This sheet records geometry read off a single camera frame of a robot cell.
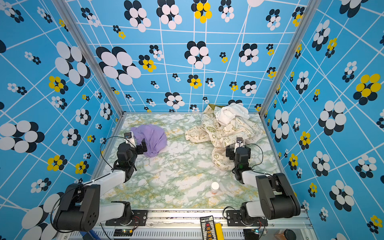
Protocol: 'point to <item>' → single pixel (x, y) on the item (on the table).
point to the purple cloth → (154, 137)
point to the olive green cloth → (213, 106)
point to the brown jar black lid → (285, 234)
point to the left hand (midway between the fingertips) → (137, 139)
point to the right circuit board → (251, 234)
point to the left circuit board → (123, 232)
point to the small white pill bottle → (214, 188)
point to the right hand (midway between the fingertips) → (239, 146)
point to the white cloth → (227, 114)
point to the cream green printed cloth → (221, 136)
